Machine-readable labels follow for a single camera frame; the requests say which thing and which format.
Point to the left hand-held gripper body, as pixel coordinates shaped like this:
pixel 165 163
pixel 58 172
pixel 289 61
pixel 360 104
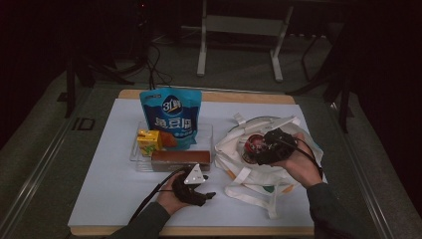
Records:
pixel 189 194

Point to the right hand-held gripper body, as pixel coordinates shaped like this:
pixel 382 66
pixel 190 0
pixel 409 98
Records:
pixel 280 147

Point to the red-lidded can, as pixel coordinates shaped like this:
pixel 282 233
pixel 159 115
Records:
pixel 252 146

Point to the white patterned tote bag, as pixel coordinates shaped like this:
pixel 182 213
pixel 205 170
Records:
pixel 252 179

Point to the brown cardboard box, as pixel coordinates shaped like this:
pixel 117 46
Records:
pixel 180 157

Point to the clear plastic tray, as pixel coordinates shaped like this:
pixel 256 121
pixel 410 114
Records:
pixel 204 139

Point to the yellow juice carton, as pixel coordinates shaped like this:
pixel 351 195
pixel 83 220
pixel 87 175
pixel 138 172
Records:
pixel 149 141

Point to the blue snack pouch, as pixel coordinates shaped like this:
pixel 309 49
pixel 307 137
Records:
pixel 172 113

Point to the person's left hand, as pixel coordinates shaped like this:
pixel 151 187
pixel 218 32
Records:
pixel 167 200

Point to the person's right hand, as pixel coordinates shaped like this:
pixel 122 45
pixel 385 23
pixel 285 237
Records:
pixel 302 166

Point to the black stand with thin legs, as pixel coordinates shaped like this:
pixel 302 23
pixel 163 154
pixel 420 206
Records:
pixel 345 99

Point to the white metal stand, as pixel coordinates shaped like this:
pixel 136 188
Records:
pixel 242 25

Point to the black stand with long feet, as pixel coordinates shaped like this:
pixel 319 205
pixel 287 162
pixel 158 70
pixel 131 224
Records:
pixel 70 89

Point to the metal floor rail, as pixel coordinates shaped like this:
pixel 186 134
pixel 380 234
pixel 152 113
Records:
pixel 365 179
pixel 36 169

